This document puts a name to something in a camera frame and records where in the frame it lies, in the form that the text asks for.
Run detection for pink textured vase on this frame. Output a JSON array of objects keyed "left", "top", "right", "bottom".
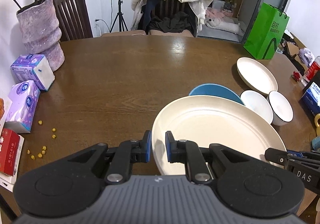
[{"left": 17, "top": 0, "right": 65, "bottom": 71}]

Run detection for purple tissue pack upper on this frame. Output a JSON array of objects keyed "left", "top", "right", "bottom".
[{"left": 10, "top": 54, "right": 55, "bottom": 91}]

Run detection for green paper bag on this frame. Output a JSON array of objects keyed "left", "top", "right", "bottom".
[{"left": 244, "top": 3, "right": 290, "bottom": 60}]

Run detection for purple tissue pack lower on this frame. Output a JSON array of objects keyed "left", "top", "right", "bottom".
[{"left": 5, "top": 80, "right": 41, "bottom": 134}]

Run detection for dark wooden chair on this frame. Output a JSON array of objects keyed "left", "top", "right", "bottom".
[{"left": 53, "top": 0, "right": 93, "bottom": 42}]

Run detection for blue bowl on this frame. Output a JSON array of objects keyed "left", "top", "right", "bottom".
[{"left": 189, "top": 83, "right": 244, "bottom": 105}]

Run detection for blue tissue box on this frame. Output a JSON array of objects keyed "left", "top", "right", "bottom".
[{"left": 302, "top": 82, "right": 320, "bottom": 116}]

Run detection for white bowl left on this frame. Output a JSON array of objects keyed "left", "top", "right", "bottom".
[{"left": 240, "top": 90, "right": 273, "bottom": 124}]

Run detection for small red flower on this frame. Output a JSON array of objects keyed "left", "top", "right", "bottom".
[{"left": 291, "top": 71, "right": 301, "bottom": 82}]

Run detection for yellow mug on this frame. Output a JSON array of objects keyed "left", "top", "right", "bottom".
[{"left": 314, "top": 113, "right": 320, "bottom": 136}]

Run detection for white bowl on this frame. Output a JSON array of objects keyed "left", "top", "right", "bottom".
[
  {"left": 267, "top": 90, "right": 293, "bottom": 126},
  {"left": 240, "top": 90, "right": 273, "bottom": 124}
]

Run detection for cream plate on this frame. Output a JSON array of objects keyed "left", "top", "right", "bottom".
[
  {"left": 236, "top": 57, "right": 278, "bottom": 96},
  {"left": 151, "top": 95, "right": 286, "bottom": 175}
]

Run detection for white plush toy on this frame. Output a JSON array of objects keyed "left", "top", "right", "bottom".
[{"left": 205, "top": 18, "right": 244, "bottom": 36}]

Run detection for chair with clothes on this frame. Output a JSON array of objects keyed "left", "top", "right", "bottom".
[{"left": 136, "top": 0, "right": 199, "bottom": 37}]

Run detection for white bowl right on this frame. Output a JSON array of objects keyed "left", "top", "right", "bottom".
[{"left": 267, "top": 90, "right": 293, "bottom": 126}]

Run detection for yellow green snack box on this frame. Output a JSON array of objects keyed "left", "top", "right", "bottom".
[{"left": 0, "top": 94, "right": 12, "bottom": 134}]

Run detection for scattered corn kernels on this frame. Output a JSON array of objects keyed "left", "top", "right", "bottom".
[{"left": 26, "top": 120, "right": 57, "bottom": 161}]

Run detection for red box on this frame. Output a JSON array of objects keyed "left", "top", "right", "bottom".
[{"left": 0, "top": 128, "right": 24, "bottom": 176}]

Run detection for red label bottle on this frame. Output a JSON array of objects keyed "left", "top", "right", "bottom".
[{"left": 300, "top": 56, "right": 320, "bottom": 87}]

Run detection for purple tissue pack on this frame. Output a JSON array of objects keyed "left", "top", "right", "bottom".
[
  {"left": 5, "top": 80, "right": 41, "bottom": 134},
  {"left": 10, "top": 54, "right": 55, "bottom": 91}
]

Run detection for studio light on stand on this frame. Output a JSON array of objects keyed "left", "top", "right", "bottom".
[{"left": 110, "top": 0, "right": 128, "bottom": 33}]

